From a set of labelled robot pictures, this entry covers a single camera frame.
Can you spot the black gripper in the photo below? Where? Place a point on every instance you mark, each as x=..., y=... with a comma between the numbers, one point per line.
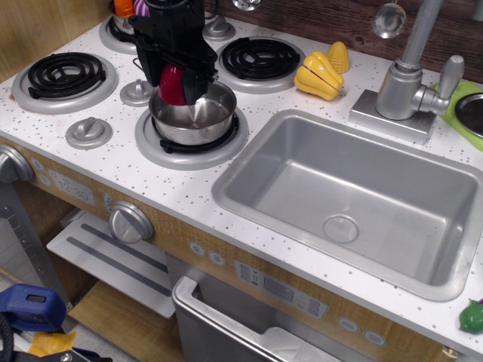
x=173, y=34

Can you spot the red toy sweet potato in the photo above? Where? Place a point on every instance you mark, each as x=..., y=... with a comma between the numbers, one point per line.
x=170, y=86

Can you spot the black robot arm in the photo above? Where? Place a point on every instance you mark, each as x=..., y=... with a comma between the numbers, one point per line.
x=170, y=3

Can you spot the small steel pan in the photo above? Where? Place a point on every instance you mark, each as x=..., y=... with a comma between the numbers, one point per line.
x=201, y=123

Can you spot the back left stove burner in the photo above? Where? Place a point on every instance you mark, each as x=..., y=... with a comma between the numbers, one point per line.
x=115, y=39

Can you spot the stove burner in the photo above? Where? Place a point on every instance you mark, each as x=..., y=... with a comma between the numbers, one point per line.
x=258, y=65
x=64, y=83
x=149, y=144
x=115, y=39

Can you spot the back right stove burner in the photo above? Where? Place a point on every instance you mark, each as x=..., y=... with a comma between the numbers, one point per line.
x=258, y=65

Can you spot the front right stove burner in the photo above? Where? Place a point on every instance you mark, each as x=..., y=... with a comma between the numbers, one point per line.
x=149, y=144

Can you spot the front left stove burner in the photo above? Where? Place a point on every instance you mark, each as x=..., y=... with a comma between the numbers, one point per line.
x=64, y=83

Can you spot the grey stovetop knob middle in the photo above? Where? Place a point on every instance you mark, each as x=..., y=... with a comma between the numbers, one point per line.
x=137, y=93

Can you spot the grey stovetop knob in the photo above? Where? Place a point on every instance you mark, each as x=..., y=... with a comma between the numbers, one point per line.
x=89, y=133
x=219, y=30
x=137, y=93

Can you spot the grey stovetop knob back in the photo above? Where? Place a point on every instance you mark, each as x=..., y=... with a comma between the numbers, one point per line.
x=219, y=30

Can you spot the steel pot at back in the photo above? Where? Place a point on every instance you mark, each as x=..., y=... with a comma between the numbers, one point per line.
x=123, y=25

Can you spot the purple striped toy vegetable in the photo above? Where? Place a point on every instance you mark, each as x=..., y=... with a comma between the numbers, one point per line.
x=141, y=9

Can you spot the orange toy carrot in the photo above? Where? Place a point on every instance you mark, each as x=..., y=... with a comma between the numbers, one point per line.
x=124, y=8

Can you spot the hanging clear ladle left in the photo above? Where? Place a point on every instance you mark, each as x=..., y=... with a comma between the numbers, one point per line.
x=247, y=5

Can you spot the hanging clear ladle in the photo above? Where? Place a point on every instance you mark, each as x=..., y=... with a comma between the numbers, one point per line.
x=247, y=5
x=388, y=20

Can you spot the grey stovetop knob front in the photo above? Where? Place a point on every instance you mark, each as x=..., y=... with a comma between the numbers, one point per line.
x=89, y=133

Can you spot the yellow toy bell pepper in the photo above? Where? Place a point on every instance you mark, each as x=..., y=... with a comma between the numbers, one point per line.
x=318, y=77

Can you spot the oven clock display panel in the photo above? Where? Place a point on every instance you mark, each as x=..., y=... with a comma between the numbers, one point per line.
x=72, y=187

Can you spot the silver oven knob right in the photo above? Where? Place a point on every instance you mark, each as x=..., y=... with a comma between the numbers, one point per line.
x=129, y=224

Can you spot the silver oven knob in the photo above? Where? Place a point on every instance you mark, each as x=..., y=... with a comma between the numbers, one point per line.
x=129, y=224
x=14, y=166

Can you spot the yellow toy corn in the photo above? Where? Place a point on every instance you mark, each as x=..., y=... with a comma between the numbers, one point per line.
x=338, y=56

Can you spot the silver oven knob left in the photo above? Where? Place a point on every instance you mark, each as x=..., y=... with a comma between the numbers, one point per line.
x=14, y=166

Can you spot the white oven shelf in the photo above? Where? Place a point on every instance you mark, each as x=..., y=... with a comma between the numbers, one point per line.
x=137, y=270

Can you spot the hanging clear ladle right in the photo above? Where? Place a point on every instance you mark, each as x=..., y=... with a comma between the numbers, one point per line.
x=388, y=20

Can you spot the silver toy faucet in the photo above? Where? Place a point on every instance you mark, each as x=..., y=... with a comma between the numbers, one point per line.
x=404, y=107

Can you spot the silver dishwasher door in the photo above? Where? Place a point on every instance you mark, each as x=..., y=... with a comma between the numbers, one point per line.
x=250, y=331

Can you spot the blue clamp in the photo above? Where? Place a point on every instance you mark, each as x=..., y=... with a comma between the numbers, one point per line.
x=30, y=308

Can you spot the grey toy sink basin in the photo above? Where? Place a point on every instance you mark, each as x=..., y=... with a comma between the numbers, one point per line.
x=401, y=214

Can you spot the lime green mat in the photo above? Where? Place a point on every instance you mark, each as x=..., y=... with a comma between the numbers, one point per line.
x=464, y=88

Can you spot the dark round plate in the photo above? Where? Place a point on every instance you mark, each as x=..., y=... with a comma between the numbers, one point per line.
x=468, y=111

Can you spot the yellow cloth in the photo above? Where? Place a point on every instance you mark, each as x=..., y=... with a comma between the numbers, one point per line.
x=44, y=344

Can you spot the green toy vegetable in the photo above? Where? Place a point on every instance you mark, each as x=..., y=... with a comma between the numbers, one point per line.
x=471, y=318

